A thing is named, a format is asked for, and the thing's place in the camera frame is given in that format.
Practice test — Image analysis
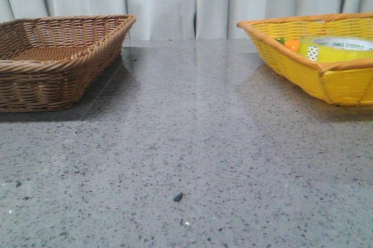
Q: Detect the yellow wicker basket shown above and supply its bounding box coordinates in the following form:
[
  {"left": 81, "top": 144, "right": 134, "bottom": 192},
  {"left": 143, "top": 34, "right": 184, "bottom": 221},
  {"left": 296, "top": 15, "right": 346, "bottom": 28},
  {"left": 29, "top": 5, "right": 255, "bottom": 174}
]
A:
[{"left": 237, "top": 12, "right": 372, "bottom": 105}]

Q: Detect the brown wicker basket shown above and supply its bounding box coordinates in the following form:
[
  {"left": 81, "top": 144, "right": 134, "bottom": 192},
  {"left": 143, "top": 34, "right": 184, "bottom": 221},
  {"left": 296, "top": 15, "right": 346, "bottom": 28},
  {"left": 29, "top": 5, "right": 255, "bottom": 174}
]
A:
[{"left": 1, "top": 15, "right": 136, "bottom": 113}]

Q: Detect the yellow tape roll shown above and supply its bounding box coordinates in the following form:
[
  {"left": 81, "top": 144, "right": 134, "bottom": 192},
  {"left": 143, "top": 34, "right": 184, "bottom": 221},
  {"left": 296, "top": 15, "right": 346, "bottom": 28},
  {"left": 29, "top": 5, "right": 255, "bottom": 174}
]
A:
[{"left": 297, "top": 36, "right": 372, "bottom": 63}]

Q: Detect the orange toy carrot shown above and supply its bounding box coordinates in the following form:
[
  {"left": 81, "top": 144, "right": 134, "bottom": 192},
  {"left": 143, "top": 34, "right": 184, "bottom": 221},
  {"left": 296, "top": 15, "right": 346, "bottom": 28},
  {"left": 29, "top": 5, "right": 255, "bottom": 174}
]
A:
[{"left": 278, "top": 37, "right": 300, "bottom": 52}]

